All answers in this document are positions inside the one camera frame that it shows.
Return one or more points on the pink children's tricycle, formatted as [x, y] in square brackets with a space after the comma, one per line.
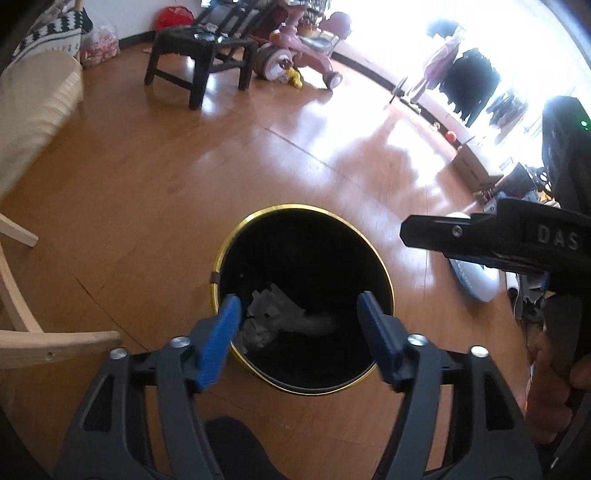
[295, 48]

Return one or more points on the crumpled white paper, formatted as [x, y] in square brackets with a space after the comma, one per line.
[277, 314]

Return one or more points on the red bag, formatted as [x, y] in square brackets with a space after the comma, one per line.
[174, 18]

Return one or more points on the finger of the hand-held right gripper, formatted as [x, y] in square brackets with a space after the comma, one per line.
[438, 235]

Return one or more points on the cardboard box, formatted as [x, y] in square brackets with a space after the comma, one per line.
[471, 161]

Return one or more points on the black wooden stool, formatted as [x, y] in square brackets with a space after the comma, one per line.
[194, 46]

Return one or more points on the person's right hand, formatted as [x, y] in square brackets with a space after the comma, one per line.
[545, 392]

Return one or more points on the clear plastic bag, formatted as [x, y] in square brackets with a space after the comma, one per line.
[101, 44]

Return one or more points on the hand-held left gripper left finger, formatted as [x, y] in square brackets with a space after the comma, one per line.
[219, 341]

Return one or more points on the small red ball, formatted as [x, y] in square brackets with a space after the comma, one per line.
[450, 136]

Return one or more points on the black white patterned blanket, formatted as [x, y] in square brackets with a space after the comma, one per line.
[51, 32]

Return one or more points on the black gold-rimmed trash bin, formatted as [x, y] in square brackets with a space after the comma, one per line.
[304, 240]

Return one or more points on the hanging dark garment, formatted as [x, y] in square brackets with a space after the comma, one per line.
[505, 110]

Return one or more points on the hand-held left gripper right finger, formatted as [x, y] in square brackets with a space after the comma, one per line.
[378, 337]

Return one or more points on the yellow toy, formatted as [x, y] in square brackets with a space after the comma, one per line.
[294, 79]

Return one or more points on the light wooden chair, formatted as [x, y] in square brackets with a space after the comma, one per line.
[27, 339]

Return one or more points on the hanging pink garment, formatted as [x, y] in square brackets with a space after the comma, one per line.
[436, 64]

